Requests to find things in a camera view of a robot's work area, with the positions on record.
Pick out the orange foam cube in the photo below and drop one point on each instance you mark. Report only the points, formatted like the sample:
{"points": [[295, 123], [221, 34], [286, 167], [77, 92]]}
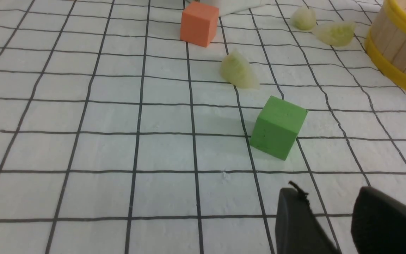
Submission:
{"points": [[199, 23]]}

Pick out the white box green lid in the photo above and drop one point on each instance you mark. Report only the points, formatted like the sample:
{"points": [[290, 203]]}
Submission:
{"points": [[232, 6]]}

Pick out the green foam cube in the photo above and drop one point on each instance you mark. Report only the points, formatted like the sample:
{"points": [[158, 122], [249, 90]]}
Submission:
{"points": [[277, 127]]}

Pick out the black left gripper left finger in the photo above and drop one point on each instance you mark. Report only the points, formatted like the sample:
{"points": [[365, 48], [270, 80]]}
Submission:
{"points": [[297, 231]]}

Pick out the bamboo steamer tray yellow rim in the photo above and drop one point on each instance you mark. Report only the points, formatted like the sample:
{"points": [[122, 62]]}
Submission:
{"points": [[385, 43]]}

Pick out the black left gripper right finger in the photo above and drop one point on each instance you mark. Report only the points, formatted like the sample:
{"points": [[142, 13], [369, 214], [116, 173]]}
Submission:
{"points": [[378, 223]]}

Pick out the pale green dumpling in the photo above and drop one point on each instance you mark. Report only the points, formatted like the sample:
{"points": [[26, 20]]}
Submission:
{"points": [[236, 70], [304, 18], [336, 34]]}

